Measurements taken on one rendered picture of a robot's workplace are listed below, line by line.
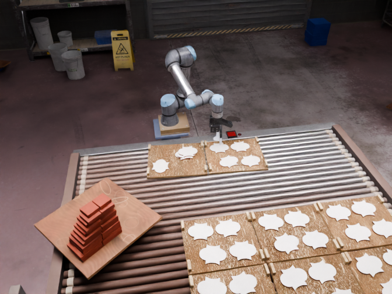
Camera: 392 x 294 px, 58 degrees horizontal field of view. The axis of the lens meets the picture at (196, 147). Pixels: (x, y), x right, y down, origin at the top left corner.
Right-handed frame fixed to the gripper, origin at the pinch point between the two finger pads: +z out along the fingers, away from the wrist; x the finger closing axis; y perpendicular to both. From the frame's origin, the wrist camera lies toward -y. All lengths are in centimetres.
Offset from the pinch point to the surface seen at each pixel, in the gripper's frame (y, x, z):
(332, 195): -65, 53, 11
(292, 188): -42, 45, 11
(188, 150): 22.9, 3.2, 6.3
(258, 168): -23.3, 24.9, 8.9
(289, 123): -115, -155, 103
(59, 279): 96, 97, 8
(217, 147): 1.5, 0.2, 8.1
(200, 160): 15.3, 11.6, 8.9
